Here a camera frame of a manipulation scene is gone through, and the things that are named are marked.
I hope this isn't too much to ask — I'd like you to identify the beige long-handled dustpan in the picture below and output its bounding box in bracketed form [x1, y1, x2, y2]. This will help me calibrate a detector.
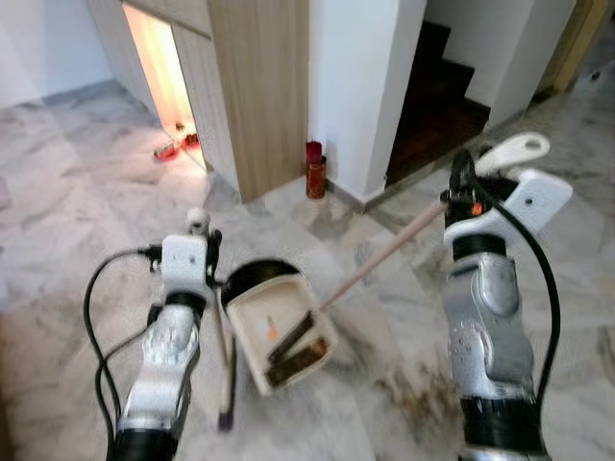
[223, 132, 552, 397]

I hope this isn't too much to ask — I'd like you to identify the dark brown debris piece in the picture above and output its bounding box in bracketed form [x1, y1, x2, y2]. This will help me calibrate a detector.
[267, 309, 320, 366]

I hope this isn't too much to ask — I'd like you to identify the wooden-handled broom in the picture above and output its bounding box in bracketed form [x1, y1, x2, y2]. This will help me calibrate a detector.
[186, 207, 239, 431]

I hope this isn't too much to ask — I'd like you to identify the light brown debris piece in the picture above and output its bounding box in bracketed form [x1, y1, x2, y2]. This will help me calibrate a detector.
[269, 336, 332, 380]

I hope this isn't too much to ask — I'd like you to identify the black round bin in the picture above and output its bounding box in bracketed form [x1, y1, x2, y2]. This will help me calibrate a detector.
[219, 257, 301, 308]

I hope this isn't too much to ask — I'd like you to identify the dark wooden staircase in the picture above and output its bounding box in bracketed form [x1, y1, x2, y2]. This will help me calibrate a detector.
[384, 19, 493, 188]

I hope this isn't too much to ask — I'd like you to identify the red spray can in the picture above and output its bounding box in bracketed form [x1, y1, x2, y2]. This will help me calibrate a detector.
[306, 140, 328, 201]

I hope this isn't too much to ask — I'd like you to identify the light wooden cabinet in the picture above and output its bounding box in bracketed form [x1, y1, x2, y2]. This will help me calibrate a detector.
[86, 0, 310, 203]

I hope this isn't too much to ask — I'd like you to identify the light wooden door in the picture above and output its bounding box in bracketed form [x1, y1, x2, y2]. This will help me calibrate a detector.
[533, 0, 613, 102]

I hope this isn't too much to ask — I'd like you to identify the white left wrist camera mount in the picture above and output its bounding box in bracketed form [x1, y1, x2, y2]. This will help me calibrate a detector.
[160, 233, 210, 297]

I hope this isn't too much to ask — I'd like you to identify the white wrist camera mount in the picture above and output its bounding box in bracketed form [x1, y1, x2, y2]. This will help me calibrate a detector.
[160, 233, 210, 297]
[445, 171, 575, 253]

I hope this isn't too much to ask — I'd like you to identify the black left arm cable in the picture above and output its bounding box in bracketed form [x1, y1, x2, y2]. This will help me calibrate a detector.
[84, 245, 164, 452]

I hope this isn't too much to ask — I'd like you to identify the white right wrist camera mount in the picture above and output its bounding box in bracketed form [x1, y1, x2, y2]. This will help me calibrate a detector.
[445, 171, 575, 253]

